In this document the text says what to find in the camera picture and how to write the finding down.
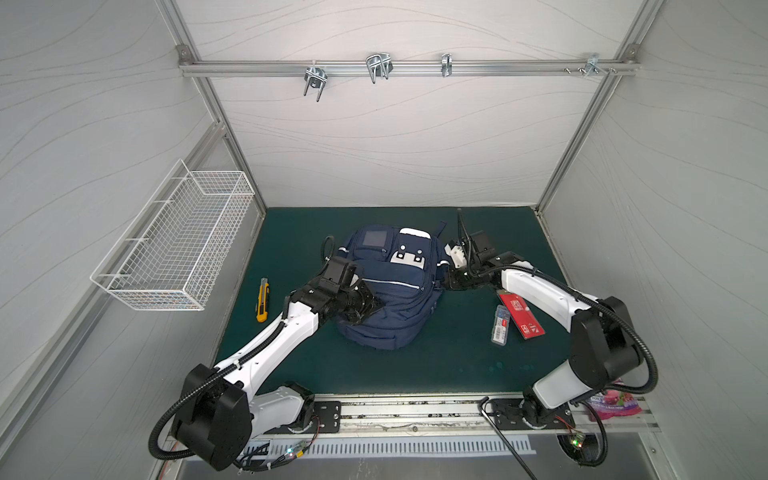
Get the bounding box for metal hook clamp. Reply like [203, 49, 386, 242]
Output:
[563, 53, 618, 78]
[303, 66, 328, 102]
[365, 52, 393, 84]

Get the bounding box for clear pen case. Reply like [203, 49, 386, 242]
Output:
[491, 305, 511, 346]

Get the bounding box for black floor cable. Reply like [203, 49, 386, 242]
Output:
[477, 395, 538, 480]

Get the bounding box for aluminium top rail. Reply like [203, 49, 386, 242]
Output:
[179, 58, 641, 78]

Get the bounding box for left metal hook clamp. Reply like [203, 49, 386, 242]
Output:
[303, 66, 328, 102]

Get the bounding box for pink snack pouch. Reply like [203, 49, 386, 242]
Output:
[589, 390, 642, 420]

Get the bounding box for green mat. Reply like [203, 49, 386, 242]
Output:
[218, 207, 569, 394]

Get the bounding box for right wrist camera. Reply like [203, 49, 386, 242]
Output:
[445, 244, 467, 270]

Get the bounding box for red box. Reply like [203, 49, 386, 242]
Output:
[497, 290, 545, 340]

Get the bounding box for small metal ring clamp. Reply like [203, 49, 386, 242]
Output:
[441, 53, 453, 78]

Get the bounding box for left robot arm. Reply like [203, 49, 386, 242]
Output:
[148, 255, 384, 471]

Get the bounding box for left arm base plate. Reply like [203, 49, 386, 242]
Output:
[299, 401, 342, 434]

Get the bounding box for yellow utility knife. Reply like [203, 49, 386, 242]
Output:
[255, 277, 270, 323]

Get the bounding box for navy blue student backpack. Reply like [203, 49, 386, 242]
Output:
[337, 222, 453, 351]

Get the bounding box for white wire basket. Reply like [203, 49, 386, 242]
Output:
[90, 159, 254, 312]

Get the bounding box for right metal hook clamp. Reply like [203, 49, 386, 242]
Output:
[563, 53, 618, 78]

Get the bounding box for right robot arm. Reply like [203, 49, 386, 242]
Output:
[444, 231, 659, 426]

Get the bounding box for middle metal hook clamp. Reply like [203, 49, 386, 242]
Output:
[365, 52, 393, 84]

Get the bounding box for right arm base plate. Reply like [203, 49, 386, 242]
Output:
[490, 398, 575, 431]

